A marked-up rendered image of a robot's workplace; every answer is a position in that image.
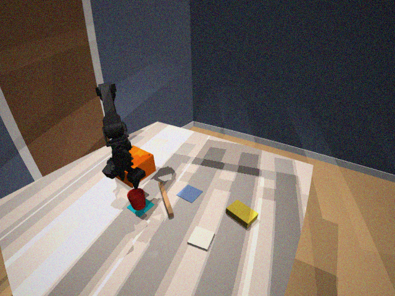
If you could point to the tan flat bar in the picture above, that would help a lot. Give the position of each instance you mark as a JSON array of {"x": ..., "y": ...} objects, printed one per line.
[{"x": 166, "y": 201}]

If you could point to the yellow rectangular block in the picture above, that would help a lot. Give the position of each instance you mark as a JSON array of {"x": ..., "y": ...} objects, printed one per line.
[{"x": 241, "y": 213}]

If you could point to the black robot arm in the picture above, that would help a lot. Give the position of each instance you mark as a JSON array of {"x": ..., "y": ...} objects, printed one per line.
[{"x": 116, "y": 129}]

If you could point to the red cup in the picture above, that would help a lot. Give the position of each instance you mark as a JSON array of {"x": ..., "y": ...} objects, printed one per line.
[{"x": 137, "y": 198}]

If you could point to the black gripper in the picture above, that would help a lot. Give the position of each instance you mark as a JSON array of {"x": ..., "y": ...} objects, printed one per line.
[{"x": 134, "y": 175}]

